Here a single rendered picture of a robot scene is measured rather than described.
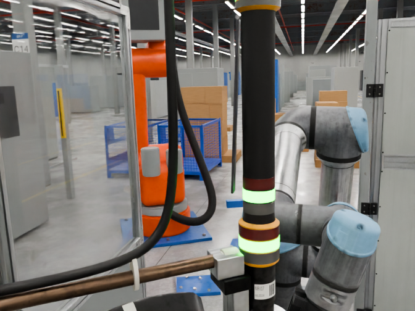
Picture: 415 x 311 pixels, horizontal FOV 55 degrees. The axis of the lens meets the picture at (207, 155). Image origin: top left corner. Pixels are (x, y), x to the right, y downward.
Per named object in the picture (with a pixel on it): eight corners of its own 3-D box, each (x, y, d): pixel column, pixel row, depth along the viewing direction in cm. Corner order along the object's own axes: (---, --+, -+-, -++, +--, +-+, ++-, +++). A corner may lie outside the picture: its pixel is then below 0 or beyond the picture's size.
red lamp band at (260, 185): (252, 192, 40) (252, 180, 39) (237, 184, 43) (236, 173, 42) (281, 188, 41) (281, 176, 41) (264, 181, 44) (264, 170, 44)
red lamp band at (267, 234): (250, 244, 40) (250, 232, 40) (231, 229, 44) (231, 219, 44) (287, 236, 41) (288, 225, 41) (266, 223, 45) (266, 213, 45)
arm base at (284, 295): (256, 289, 136) (257, 261, 134) (301, 290, 135) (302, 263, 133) (258, 315, 121) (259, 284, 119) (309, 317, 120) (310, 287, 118)
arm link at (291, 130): (271, 97, 111) (238, 207, 71) (312, 99, 109) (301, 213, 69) (271, 134, 117) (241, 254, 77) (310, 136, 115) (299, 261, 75)
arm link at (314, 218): (303, 195, 79) (301, 213, 69) (363, 200, 77) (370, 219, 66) (301, 233, 81) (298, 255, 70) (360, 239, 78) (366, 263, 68)
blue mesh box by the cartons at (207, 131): (158, 178, 720) (155, 124, 702) (181, 164, 838) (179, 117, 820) (204, 181, 695) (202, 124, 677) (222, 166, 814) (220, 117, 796)
